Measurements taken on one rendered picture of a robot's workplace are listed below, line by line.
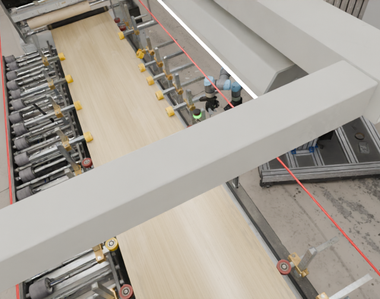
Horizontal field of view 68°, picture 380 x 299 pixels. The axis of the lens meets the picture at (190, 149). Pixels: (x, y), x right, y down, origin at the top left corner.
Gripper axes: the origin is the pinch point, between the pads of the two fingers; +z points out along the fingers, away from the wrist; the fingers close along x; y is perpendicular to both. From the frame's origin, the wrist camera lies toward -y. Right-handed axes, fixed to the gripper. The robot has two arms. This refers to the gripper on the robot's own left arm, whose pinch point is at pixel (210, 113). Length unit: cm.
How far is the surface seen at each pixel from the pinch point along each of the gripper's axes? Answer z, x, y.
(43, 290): 18, -168, 7
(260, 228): 34, -42, 80
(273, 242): 34, -45, 93
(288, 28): -140, -86, 105
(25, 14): -29, -23, -277
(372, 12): 23, 260, 26
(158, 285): 14, -117, 61
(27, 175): 15, -135, -86
